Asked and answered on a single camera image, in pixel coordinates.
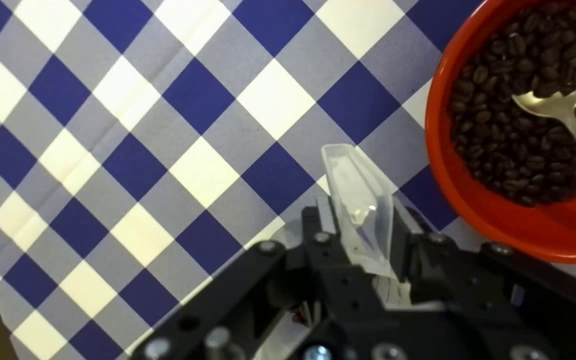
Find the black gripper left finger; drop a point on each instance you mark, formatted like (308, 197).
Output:
(242, 306)

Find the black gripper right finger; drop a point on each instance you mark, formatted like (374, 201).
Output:
(490, 305)

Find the clear plastic jar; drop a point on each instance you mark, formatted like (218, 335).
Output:
(362, 205)

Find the red bowl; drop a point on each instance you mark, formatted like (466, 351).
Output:
(546, 231)

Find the roasted coffee beans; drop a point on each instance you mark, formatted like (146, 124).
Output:
(516, 155)

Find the blue white checkered tablecloth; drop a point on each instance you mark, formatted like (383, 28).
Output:
(144, 142)

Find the silver spoon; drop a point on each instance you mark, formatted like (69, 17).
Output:
(556, 106)

